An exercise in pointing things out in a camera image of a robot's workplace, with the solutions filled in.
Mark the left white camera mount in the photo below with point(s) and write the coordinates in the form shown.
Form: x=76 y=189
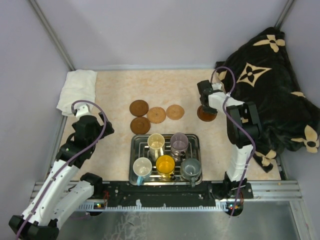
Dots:
x=82 y=110

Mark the grey mug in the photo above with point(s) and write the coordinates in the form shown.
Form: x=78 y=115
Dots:
x=191 y=169

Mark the white mug blue handle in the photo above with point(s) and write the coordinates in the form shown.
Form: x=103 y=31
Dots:
x=142 y=167

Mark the yellow cup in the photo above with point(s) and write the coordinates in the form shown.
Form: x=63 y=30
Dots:
x=165 y=166

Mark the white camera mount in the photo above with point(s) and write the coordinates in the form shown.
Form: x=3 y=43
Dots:
x=217 y=88
x=82 y=110

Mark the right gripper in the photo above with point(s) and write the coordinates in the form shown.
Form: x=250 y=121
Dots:
x=212 y=111

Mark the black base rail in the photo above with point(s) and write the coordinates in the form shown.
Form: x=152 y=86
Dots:
x=205 y=194

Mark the purple translucent cup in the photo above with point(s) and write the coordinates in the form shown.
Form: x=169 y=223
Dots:
x=179 y=144

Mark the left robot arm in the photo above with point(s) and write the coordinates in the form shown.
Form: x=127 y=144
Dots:
x=53 y=204

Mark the cream tall cup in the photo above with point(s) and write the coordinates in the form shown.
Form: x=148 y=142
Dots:
x=156 y=144

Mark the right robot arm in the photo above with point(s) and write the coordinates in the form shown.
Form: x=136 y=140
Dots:
x=243 y=127

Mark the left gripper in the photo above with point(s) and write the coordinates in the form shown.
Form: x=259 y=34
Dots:
x=102 y=127

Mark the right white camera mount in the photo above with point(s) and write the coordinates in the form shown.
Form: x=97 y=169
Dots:
x=217 y=88

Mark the metal tray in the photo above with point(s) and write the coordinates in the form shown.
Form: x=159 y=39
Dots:
x=140 y=149

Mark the dark wooden coaster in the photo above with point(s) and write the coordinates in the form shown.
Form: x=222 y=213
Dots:
x=206 y=117
x=140 y=125
x=139 y=108

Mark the woven rattan coaster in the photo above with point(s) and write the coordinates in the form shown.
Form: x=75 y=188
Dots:
x=175 y=112
x=156 y=115

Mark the black floral blanket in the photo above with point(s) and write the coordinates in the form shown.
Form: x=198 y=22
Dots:
x=260 y=71

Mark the white folded cloth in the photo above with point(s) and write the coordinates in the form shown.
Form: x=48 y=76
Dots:
x=79 y=85

